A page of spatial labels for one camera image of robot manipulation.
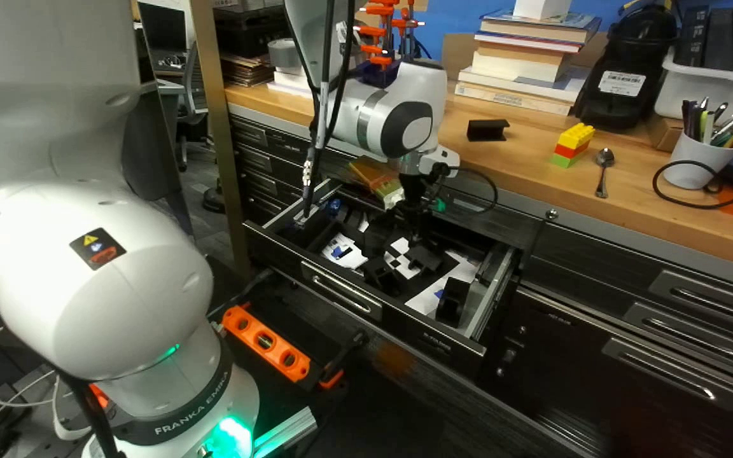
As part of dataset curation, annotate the metal drawer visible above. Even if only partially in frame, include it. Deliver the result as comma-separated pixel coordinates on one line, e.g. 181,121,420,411
242,174,526,363

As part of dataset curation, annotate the black lower drawer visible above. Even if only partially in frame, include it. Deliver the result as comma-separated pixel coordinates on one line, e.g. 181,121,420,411
209,267,370,402

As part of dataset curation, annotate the black marker pen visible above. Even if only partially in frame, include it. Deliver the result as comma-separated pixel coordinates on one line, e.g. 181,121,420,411
680,99,701,141

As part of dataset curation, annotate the orange spirit level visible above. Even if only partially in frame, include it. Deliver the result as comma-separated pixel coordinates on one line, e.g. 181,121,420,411
216,302,317,387

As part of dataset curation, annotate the black coiled cable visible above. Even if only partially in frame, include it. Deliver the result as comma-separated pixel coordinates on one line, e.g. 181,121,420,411
649,148,733,210

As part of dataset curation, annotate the blue wall board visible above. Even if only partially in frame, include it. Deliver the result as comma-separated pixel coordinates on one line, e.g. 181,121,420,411
420,0,692,61

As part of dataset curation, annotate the white blue small box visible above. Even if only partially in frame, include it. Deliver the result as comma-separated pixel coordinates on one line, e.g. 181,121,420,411
322,234,372,272

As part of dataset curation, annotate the white book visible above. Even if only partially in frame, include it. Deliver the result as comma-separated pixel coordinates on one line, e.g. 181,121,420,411
271,66,314,85

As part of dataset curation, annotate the white paper sheet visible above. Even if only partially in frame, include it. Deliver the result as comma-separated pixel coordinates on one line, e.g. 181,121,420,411
403,252,484,317

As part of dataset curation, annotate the stack of dark folders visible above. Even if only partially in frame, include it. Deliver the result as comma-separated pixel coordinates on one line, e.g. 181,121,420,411
220,51,277,89

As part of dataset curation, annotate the white plastic bin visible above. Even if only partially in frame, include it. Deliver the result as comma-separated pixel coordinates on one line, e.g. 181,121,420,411
653,47,733,121

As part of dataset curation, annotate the metal spoon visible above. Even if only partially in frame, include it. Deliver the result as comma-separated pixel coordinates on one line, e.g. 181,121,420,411
593,144,620,201

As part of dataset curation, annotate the white floor cable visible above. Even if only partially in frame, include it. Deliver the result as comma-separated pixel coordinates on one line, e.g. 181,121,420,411
0,326,89,442

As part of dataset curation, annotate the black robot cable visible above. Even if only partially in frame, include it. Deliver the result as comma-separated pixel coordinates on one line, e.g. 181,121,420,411
300,0,503,223

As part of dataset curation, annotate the orange hex keys blue stand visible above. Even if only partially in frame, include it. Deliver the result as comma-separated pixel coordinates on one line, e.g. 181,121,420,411
354,0,420,92

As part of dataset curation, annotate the closed drawer with silver handle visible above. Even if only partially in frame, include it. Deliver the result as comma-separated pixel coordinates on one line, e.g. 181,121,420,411
336,160,547,248

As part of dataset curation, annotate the silver pen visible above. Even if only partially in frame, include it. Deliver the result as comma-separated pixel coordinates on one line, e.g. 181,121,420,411
710,103,733,148

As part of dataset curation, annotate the black device with white label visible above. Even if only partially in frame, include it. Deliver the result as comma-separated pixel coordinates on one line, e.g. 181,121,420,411
569,1,680,131

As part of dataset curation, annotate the small black box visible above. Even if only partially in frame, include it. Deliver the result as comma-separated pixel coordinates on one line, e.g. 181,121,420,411
436,276,475,328

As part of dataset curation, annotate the stack of books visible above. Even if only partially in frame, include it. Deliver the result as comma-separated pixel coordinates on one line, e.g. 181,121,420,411
454,9,607,119

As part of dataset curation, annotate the black bracket block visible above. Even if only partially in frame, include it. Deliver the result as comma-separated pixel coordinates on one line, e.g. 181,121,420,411
466,117,512,141

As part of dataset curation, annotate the white pen cup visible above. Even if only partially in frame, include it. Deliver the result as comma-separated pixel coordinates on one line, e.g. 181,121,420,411
663,130,733,192

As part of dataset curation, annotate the black white checkered tag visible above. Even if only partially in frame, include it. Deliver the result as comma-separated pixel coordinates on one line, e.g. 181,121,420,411
380,237,426,276

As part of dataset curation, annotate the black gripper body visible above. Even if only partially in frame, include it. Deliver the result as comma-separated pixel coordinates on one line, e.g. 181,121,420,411
406,167,457,215

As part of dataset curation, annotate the green pen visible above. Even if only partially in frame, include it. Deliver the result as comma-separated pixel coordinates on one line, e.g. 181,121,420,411
699,102,718,144

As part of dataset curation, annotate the brown wooden post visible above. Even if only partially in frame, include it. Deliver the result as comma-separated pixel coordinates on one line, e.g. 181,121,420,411
188,0,256,276

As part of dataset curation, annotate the yellow red green brick stack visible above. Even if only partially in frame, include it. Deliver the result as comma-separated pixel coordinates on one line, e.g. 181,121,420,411
550,121,599,171

